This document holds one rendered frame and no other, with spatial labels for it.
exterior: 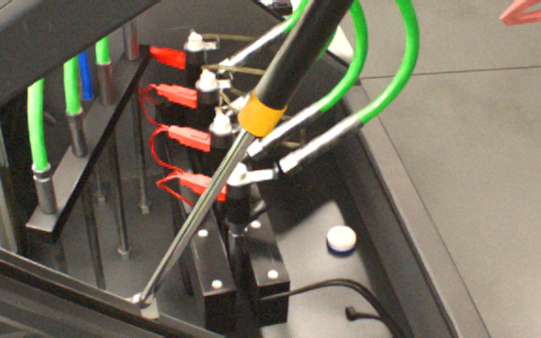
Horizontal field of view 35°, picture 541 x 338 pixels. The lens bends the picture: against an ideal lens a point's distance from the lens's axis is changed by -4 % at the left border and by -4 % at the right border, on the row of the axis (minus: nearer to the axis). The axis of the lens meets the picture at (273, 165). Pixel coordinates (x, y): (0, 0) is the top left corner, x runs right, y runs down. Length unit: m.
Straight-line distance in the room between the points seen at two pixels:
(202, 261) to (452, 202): 1.58
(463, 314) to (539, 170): 1.70
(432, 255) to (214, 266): 0.27
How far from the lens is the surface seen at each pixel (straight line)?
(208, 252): 1.03
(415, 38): 0.88
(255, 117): 0.45
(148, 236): 1.26
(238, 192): 0.94
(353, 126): 0.93
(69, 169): 0.97
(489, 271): 2.39
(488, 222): 2.51
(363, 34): 0.96
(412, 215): 1.14
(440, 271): 1.08
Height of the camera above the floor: 1.76
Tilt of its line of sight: 43 degrees down
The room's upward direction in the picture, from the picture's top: 3 degrees clockwise
